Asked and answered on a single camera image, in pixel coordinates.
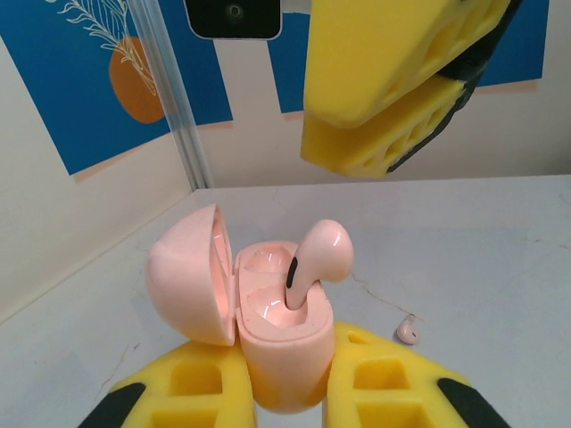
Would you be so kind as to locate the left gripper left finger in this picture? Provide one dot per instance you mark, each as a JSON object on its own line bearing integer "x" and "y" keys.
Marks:
{"x": 196, "y": 379}

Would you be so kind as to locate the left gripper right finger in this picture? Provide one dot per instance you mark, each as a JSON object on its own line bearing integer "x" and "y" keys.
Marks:
{"x": 379, "y": 383}

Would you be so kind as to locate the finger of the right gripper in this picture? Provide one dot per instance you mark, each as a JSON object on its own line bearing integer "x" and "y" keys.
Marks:
{"x": 339, "y": 147}
{"x": 366, "y": 58}

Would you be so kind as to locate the pink earbud charging case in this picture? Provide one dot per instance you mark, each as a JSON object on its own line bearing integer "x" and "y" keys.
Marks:
{"x": 192, "y": 285}

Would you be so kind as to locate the blue panel orange circle fern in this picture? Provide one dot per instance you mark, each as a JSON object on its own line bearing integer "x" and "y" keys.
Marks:
{"x": 67, "y": 89}

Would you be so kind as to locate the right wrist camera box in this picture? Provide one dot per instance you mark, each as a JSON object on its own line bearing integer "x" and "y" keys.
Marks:
{"x": 232, "y": 22}

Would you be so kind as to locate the blue floral wall panel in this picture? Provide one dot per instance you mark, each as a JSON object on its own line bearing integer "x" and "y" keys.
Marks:
{"x": 201, "y": 80}

